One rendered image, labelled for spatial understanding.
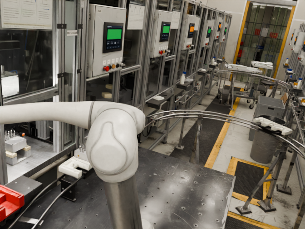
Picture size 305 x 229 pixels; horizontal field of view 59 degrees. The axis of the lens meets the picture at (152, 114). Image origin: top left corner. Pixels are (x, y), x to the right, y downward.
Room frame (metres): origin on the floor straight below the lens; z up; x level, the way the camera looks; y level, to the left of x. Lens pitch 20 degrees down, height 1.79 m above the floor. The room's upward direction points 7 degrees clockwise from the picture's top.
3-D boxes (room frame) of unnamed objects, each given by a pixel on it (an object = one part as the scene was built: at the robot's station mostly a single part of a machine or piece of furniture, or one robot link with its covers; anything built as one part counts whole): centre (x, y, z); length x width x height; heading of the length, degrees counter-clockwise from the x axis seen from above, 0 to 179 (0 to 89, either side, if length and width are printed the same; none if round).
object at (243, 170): (2.95, -1.30, 0.01); 1.00 x 0.55 x 0.01; 160
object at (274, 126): (2.63, -1.24, 0.84); 0.37 x 0.14 x 0.10; 38
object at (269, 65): (7.40, -2.77, 0.48); 0.84 x 0.58 x 0.97; 168
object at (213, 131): (5.53, -1.43, 0.01); 5.85 x 0.59 x 0.01; 160
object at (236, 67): (6.35, -1.95, 0.48); 0.88 x 0.56 x 0.96; 88
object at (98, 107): (0.86, 0.11, 1.44); 0.18 x 0.14 x 0.13; 95
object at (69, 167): (1.52, 0.39, 0.84); 0.36 x 0.14 x 0.10; 160
